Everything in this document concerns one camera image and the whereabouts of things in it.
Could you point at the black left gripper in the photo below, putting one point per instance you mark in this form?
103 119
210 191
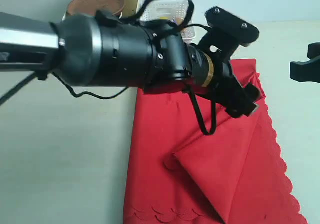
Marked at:
226 90

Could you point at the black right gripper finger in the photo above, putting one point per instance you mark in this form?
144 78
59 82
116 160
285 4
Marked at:
307 71

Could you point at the red tablecloth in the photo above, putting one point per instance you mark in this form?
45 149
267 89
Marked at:
178 175

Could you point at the round wooden plate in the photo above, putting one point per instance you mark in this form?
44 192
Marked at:
91 6

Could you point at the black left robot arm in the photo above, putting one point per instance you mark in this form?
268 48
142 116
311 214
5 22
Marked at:
104 51

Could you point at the white perforated plastic basket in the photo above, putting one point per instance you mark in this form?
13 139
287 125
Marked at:
176 10

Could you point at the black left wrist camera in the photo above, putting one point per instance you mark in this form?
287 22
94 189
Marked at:
227 32

